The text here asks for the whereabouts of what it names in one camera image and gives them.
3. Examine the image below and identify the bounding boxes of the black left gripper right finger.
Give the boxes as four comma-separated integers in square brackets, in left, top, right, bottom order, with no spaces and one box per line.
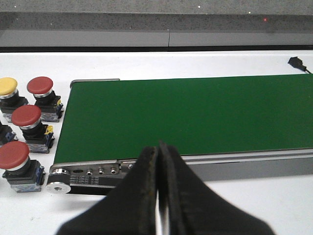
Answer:
[158,142,274,235]

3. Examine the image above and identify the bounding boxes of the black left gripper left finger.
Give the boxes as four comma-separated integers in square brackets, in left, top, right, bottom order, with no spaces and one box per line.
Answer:
[57,147,157,235]

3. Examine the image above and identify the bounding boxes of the red mushroom push button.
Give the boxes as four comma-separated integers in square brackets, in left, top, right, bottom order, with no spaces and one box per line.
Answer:
[27,76,64,122]
[11,105,54,153]
[0,141,45,193]

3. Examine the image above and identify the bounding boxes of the green conveyor belt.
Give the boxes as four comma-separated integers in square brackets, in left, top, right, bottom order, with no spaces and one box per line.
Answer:
[46,74,313,195]

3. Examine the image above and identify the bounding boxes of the yellow mushroom push button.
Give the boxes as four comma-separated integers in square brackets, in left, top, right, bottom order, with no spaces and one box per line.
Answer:
[0,77,29,123]

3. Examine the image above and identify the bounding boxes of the small black sensor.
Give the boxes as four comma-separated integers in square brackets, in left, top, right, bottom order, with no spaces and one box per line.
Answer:
[288,56,311,74]

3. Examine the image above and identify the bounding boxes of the grey speckled stone counter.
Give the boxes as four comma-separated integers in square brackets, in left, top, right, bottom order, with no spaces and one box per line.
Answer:
[0,0,313,48]

